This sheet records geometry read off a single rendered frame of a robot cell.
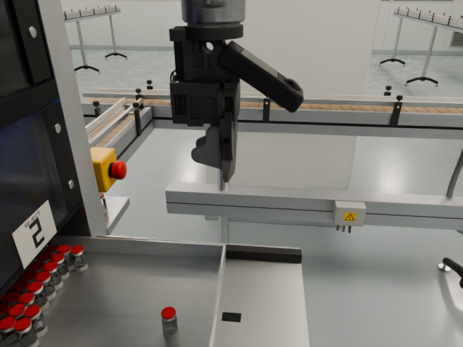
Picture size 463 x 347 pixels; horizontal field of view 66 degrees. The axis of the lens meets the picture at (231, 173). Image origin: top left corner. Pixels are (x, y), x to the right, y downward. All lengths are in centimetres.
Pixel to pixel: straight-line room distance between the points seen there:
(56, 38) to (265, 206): 113
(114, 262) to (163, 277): 10
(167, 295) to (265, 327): 17
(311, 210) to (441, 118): 59
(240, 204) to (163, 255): 88
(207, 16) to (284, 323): 44
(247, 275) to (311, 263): 140
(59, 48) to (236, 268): 47
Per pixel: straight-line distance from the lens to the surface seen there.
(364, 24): 195
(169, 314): 55
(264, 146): 206
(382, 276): 209
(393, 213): 164
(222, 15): 43
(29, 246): 59
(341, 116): 137
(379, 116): 141
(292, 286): 65
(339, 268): 206
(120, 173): 77
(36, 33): 60
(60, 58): 64
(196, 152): 49
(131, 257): 72
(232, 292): 64
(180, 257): 70
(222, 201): 155
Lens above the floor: 134
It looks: 28 degrees down
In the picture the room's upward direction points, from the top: straight up
